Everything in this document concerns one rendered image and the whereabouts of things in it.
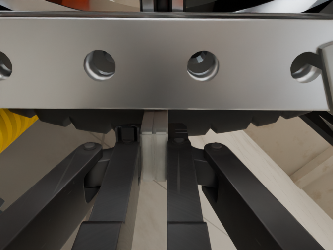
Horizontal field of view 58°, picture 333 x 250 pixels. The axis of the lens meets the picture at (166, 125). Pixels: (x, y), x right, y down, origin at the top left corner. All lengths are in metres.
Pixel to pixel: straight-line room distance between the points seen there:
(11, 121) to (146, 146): 0.16
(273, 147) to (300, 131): 0.70
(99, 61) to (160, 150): 0.06
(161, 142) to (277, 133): 7.37
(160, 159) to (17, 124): 0.17
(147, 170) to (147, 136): 0.02
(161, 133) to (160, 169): 0.02
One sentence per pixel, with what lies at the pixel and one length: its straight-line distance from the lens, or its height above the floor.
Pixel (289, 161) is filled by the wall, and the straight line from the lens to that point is 8.11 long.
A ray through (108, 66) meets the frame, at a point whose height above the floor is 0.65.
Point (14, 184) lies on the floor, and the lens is 1.05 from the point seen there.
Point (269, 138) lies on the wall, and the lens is 7.50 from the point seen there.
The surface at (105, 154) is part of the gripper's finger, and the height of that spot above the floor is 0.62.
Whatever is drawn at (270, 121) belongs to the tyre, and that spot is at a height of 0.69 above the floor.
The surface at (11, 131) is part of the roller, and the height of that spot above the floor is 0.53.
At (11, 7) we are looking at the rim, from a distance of 0.24.
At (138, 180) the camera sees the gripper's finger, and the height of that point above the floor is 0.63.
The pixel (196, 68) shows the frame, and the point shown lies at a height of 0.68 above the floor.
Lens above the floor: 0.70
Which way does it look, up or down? 16 degrees down
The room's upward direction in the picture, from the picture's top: 48 degrees clockwise
